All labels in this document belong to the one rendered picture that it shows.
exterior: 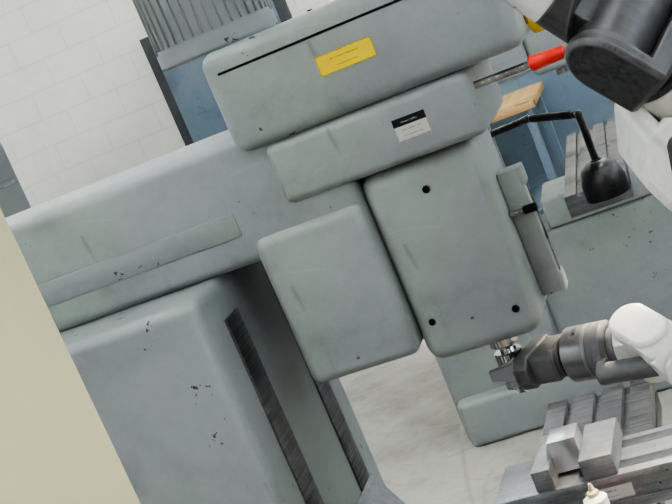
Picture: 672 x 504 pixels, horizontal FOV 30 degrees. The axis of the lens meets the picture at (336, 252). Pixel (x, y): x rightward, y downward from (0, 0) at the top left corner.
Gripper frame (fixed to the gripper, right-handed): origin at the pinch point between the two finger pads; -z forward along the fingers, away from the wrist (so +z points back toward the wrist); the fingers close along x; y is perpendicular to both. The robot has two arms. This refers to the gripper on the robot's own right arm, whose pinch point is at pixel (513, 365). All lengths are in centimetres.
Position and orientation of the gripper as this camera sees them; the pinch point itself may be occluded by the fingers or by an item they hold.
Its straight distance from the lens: 207.3
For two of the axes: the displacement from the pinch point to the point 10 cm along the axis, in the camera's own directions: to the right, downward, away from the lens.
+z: 7.7, -2.2, -6.0
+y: 3.9, 9.0, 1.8
